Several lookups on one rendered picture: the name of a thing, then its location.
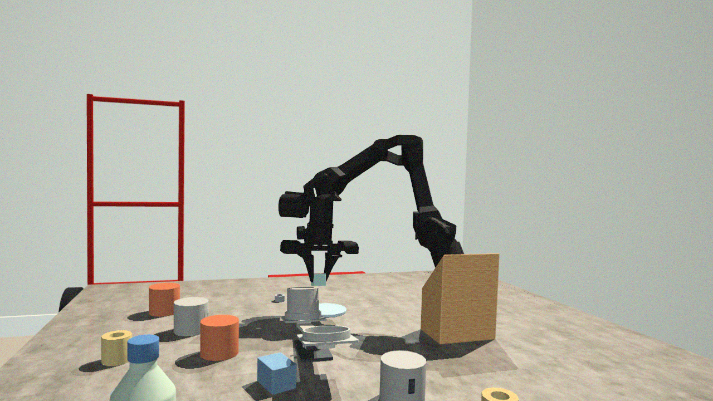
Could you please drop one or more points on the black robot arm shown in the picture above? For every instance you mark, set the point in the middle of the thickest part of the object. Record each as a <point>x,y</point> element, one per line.
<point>432,231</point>

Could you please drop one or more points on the pale green cube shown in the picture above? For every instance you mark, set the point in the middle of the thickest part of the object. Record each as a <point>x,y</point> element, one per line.
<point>319,279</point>

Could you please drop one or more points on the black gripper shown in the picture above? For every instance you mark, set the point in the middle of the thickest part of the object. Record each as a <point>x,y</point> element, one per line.
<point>320,233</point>

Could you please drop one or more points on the orange cylinder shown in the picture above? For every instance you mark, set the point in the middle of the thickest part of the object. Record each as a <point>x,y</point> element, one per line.
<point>162,297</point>
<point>219,337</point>

